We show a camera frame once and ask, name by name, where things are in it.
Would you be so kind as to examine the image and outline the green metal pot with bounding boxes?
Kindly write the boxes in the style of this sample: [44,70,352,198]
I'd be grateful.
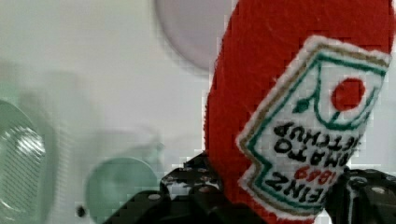
[84,130,166,224]

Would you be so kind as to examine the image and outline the red plush ketchup bottle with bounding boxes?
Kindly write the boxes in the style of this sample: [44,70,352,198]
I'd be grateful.
[205,0,395,224]

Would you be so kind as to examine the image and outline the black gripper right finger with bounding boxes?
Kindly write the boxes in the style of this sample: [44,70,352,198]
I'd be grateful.
[325,169,396,224]

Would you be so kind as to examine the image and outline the green oval strainer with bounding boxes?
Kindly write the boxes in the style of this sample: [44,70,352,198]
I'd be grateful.
[0,101,55,224]

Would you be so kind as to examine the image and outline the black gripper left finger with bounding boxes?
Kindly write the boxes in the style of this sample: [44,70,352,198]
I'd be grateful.
[102,151,269,224]

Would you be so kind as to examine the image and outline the grey round plate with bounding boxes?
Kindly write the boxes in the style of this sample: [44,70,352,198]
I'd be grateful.
[153,0,238,72]

